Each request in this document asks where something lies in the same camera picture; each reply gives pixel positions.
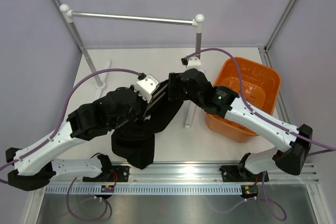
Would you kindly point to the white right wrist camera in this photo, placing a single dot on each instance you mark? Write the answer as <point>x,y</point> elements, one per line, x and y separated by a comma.
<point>191,63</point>

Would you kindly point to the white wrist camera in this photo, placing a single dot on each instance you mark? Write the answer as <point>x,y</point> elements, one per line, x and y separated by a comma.
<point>191,63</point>
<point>146,87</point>

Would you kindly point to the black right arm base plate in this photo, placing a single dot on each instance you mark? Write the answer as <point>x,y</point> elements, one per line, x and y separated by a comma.
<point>230,173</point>

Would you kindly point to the black shorts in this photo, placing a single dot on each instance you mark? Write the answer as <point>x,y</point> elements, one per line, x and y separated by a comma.
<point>135,141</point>

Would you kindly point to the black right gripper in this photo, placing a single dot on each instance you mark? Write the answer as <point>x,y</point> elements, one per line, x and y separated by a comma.
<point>174,81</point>

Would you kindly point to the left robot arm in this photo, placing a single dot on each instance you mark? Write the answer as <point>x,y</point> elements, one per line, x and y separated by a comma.
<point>39,164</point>

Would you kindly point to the white slotted cable duct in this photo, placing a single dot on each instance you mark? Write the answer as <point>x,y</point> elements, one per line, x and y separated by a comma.
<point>123,189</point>

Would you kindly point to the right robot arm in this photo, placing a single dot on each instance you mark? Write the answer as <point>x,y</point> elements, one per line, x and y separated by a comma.
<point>291,143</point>

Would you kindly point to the white metal clothes rack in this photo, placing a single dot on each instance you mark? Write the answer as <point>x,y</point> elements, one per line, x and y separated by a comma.
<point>101,79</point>

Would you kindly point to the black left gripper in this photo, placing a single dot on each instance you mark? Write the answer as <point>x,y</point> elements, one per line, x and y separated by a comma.
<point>145,104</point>

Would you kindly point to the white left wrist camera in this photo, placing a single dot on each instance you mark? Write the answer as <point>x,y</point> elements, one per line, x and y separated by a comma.
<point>146,87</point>

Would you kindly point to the orange plastic basket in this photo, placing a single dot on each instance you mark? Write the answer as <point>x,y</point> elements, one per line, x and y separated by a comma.
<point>261,86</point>

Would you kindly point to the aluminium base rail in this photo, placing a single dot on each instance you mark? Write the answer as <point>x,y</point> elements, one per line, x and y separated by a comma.
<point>206,173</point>

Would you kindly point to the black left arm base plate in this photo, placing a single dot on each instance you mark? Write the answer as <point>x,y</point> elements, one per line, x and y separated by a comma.
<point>119,172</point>

